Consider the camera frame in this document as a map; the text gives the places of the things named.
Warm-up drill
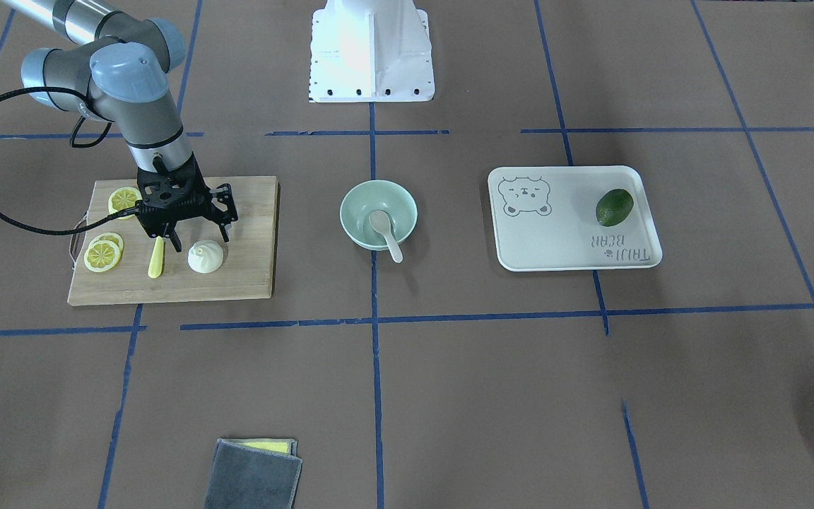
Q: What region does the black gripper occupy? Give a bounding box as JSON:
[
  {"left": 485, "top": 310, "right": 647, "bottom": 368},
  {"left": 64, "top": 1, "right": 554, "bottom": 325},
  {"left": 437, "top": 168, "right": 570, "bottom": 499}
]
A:
[{"left": 136, "top": 155, "right": 239, "bottom": 252}]

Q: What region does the white steamed bun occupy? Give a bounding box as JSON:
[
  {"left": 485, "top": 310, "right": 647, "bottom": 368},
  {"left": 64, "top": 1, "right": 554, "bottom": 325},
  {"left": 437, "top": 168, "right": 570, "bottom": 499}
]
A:
[{"left": 187, "top": 240, "right": 224, "bottom": 274}]

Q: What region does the white ceramic spoon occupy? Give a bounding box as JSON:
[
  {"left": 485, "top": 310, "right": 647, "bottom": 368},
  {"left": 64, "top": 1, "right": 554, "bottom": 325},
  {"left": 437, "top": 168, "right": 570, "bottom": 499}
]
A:
[{"left": 369, "top": 209, "right": 403, "bottom": 264}]

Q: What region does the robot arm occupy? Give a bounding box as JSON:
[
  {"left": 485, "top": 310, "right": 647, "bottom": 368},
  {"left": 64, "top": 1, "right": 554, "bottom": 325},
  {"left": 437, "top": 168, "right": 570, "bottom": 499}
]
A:
[{"left": 8, "top": 1, "right": 238, "bottom": 251}]

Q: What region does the mint green bowl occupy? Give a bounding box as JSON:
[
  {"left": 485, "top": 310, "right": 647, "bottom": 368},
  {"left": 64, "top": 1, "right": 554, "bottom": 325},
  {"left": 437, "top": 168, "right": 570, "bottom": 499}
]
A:
[{"left": 339, "top": 180, "right": 419, "bottom": 252}]

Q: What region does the yellow plastic knife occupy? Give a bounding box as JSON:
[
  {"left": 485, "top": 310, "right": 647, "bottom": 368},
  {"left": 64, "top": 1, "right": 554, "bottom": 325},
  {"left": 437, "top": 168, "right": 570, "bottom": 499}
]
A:
[{"left": 146, "top": 236, "right": 165, "bottom": 279}]

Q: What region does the wooden cutting board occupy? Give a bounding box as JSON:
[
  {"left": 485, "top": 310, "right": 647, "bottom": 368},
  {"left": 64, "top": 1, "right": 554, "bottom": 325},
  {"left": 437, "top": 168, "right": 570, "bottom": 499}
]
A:
[{"left": 67, "top": 176, "right": 280, "bottom": 306}]

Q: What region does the lemon slice under stack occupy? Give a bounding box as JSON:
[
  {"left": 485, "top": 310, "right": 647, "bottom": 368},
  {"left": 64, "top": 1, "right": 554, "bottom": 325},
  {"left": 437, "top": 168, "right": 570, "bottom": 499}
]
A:
[{"left": 91, "top": 232, "right": 125, "bottom": 251}]

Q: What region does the upper lemon slice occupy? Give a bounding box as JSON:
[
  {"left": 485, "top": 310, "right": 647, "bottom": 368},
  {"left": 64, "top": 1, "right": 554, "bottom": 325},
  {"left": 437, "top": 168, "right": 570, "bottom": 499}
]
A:
[{"left": 82, "top": 239, "right": 122, "bottom": 273}]

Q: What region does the grey folded cloth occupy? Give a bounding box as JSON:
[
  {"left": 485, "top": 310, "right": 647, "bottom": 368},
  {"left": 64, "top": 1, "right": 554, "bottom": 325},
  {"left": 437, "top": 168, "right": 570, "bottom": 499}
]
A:
[{"left": 203, "top": 438, "right": 302, "bottom": 508}]

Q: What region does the white bear serving tray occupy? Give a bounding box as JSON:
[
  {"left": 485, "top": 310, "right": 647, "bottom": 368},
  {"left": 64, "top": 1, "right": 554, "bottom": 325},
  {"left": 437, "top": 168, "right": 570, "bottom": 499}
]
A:
[{"left": 488, "top": 165, "right": 664, "bottom": 273}]

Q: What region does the green avocado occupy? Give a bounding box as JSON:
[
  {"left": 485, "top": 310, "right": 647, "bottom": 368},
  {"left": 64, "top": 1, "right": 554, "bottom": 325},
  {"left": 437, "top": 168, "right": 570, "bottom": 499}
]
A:
[{"left": 595, "top": 188, "right": 635, "bottom": 228}]

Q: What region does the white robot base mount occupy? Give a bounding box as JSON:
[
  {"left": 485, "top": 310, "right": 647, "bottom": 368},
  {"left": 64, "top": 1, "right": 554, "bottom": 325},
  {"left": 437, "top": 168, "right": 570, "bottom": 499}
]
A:
[{"left": 308, "top": 1, "right": 436, "bottom": 103}]

